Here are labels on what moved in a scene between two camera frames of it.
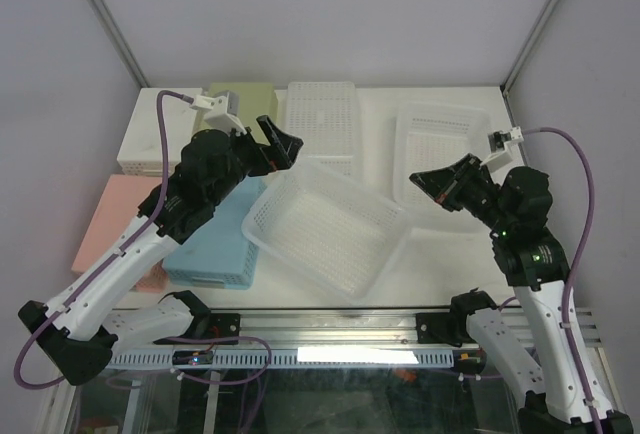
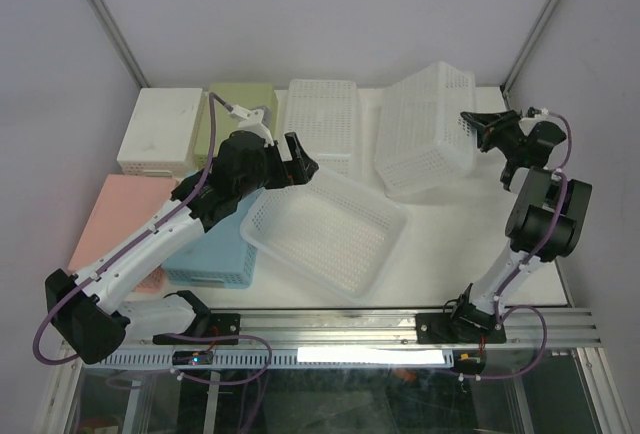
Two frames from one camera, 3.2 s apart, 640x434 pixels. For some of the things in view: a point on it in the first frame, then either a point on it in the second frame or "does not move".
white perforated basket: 141,151 does not move
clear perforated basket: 338,230 does not move
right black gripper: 445,184 to 491,121
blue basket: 220,254 does not move
